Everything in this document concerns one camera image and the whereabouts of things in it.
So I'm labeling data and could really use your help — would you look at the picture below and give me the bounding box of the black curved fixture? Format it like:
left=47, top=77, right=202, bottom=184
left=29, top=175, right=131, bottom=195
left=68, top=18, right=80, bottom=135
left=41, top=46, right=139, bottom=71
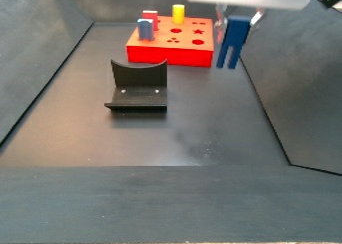
left=104, top=61, right=167, bottom=110

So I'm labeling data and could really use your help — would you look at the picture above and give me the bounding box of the yellow cylinder peg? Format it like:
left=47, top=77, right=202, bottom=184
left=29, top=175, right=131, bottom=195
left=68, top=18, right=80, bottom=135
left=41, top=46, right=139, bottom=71
left=172, top=4, right=184, bottom=24

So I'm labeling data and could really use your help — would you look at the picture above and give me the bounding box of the light blue notched block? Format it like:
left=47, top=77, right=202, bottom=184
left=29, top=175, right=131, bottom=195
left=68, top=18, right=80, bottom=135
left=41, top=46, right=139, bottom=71
left=138, top=18, right=154, bottom=41

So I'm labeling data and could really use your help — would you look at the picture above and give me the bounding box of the red rectangular block peg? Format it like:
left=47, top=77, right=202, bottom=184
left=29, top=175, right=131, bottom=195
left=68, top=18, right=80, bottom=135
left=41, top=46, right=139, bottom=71
left=142, top=10, right=159, bottom=31

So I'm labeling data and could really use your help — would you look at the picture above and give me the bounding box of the dark blue forked object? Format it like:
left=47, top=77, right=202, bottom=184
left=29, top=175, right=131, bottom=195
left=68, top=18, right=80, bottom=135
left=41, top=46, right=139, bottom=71
left=216, top=16, right=251, bottom=69

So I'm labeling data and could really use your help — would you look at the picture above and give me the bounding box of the red shape-sorter base block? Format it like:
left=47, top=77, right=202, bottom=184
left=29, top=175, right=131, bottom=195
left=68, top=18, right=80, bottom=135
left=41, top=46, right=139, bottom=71
left=126, top=16, right=214, bottom=68

